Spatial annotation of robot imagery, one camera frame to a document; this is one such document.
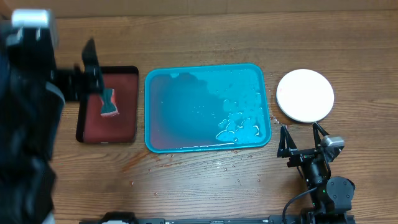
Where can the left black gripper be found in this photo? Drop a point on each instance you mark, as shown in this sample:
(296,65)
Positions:
(91,63)

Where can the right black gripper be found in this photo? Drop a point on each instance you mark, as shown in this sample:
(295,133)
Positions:
(301,155)

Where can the green and orange sponge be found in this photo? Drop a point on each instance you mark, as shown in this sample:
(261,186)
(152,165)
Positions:
(108,99)

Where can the white plate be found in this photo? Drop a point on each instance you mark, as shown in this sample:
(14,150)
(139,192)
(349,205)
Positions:
(305,95)

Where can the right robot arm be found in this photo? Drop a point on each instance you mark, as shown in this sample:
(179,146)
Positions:
(331,196)

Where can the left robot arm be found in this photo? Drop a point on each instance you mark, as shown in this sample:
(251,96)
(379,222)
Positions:
(33,94)

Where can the black and red tray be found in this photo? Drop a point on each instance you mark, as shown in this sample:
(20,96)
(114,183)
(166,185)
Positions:
(121,126)

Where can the teal plastic tray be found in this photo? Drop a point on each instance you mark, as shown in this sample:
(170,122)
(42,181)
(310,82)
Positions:
(206,108)

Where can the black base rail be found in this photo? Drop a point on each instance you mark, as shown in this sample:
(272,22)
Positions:
(130,218)

